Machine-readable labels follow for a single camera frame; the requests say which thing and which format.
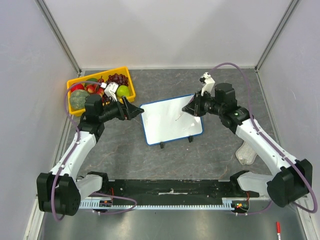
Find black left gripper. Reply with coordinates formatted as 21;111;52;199
98;96;144;123

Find blue framed whiteboard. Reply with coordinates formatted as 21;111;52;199
140;94;204;148

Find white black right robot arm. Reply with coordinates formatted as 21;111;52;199
182;83;314;208

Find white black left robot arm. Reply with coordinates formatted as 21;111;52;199
36;94;144;217

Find green apple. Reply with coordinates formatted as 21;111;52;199
116;85;131;98

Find dark purple grape bunch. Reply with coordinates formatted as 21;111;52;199
103;73;129;102

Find yellow plastic fruit bin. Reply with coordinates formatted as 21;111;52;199
66;66;136;117

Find red yellow small fruits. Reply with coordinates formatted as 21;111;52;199
85;84;105;97

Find green lime fruit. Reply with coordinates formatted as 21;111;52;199
84;77;99;86

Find green netted melon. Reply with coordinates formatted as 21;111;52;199
69;89;90;110

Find red apple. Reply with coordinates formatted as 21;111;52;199
70;83;85;93

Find white bead eraser pad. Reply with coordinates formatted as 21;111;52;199
235;141;257;165

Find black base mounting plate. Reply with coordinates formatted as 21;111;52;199
104;179;260;206

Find red marker pen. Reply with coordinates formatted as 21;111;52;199
276;221;281;240

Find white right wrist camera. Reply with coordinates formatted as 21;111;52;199
199;72;215;97

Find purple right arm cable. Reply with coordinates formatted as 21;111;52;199
209;62;316;216

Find grey slotted cable duct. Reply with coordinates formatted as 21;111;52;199
46;198;237;210

